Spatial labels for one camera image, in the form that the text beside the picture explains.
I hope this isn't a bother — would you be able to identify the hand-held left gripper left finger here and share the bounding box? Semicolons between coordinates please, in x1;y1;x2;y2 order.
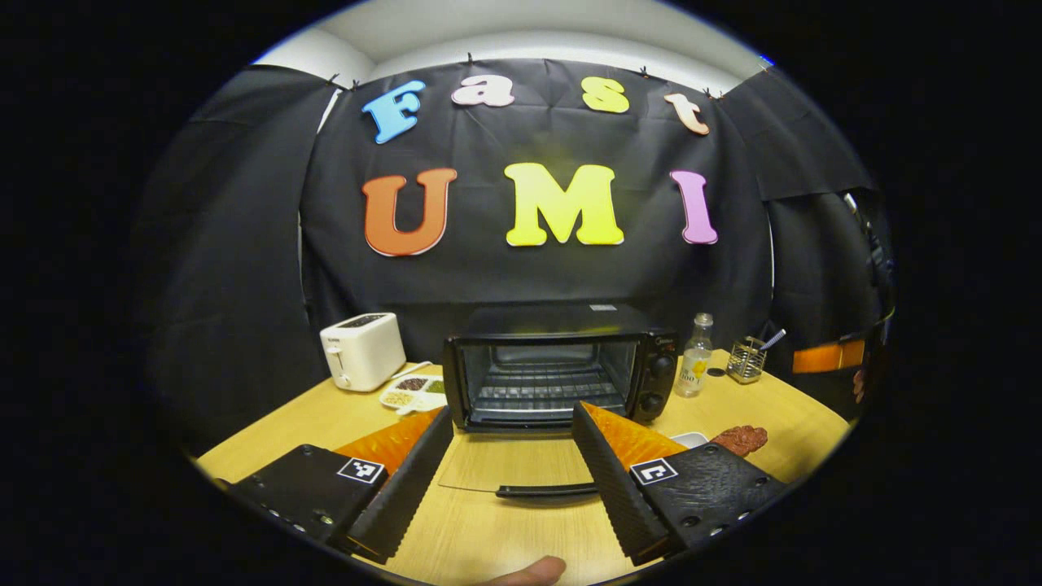
230;407;455;565

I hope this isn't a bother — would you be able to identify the white divided dish with grains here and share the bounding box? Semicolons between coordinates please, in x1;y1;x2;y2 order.
379;374;448;417

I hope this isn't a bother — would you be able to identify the red meat piece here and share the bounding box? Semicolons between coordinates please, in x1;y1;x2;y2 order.
710;425;769;457

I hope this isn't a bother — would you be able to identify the clear glass bottle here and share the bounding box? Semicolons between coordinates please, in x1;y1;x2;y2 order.
675;313;715;399

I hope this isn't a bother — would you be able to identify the white toaster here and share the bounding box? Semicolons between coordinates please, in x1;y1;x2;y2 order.
319;313;407;393

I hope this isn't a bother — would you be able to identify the wire mesh holder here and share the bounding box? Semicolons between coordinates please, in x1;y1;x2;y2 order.
726;336;768;385

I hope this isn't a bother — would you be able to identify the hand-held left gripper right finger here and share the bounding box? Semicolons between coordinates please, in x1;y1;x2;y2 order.
571;401;790;566

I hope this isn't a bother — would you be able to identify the black backdrop cloth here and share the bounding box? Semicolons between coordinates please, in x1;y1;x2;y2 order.
134;57;890;457

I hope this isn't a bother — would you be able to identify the black electric oven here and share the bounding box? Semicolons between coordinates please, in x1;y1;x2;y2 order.
438;303;680;500

